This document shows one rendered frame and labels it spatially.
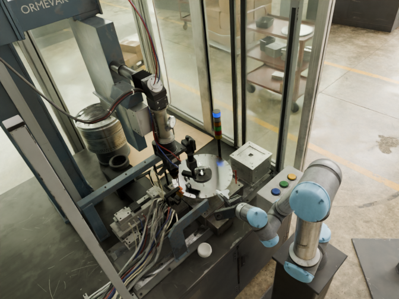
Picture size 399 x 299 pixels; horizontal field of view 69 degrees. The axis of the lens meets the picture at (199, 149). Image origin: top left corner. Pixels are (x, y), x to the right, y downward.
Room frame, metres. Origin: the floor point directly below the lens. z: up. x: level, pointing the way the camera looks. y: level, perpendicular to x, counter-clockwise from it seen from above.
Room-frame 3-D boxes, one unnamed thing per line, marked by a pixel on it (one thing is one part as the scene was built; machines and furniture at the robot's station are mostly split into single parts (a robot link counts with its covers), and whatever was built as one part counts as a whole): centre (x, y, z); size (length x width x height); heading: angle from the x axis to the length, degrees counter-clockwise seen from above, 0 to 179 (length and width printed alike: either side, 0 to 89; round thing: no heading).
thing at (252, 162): (1.25, -0.30, 0.82); 0.18 x 0.18 x 0.15; 37
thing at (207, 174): (1.10, 0.01, 0.96); 0.11 x 0.11 x 0.03
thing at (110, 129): (1.61, 0.61, 0.93); 0.31 x 0.31 x 0.36
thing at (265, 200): (1.01, -0.41, 0.82); 0.28 x 0.11 x 0.15; 127
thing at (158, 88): (1.11, 0.22, 1.45); 0.35 x 0.07 x 0.28; 37
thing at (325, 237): (0.66, -0.44, 0.91); 0.13 x 0.12 x 0.14; 139
